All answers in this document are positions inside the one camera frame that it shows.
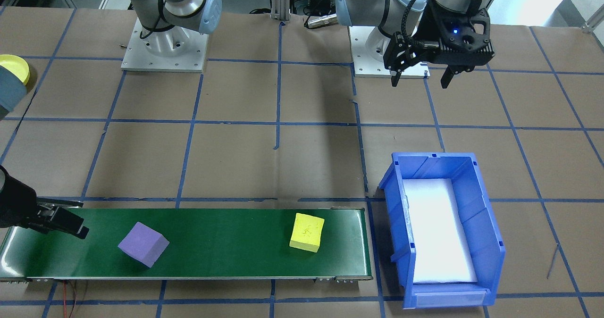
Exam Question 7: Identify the purple foam block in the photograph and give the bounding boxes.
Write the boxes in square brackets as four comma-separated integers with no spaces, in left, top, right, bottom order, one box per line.
[117,221,170,268]

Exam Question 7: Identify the yellow foam block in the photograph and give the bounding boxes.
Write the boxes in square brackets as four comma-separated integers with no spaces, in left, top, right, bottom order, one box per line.
[289,212,326,253]

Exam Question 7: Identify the yellow plastic plate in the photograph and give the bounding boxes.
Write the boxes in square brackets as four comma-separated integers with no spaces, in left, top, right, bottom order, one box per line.
[0,54,31,85]

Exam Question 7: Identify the silver cylindrical connector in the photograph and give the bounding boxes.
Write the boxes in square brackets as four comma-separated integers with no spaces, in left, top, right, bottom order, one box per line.
[304,15,338,29]

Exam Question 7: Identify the green conveyor belt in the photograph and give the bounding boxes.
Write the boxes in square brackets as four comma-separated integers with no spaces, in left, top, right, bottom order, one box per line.
[0,196,374,283]

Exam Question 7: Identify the blue plastic storage bin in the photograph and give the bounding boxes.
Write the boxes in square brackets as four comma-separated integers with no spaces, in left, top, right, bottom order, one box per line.
[378,151,506,310]

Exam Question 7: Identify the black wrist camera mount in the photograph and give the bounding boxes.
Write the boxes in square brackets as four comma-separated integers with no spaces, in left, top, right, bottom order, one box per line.
[418,0,496,66]

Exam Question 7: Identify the red and black conveyor wires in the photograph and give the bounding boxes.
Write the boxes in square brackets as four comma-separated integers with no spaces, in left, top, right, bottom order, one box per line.
[60,279,88,318]

